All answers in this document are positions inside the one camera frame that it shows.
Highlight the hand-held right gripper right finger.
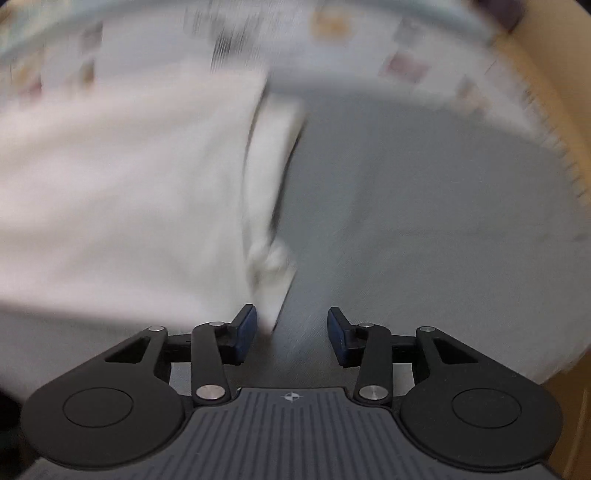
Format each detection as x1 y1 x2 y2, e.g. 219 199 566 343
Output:
327 306 486 407

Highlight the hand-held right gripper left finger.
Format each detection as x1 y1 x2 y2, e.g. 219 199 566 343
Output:
104 303 258 407

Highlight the white small garment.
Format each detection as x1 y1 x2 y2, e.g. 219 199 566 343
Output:
0 62 309 334

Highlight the wooden bed frame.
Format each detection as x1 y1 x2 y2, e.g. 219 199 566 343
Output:
492 0 591 195

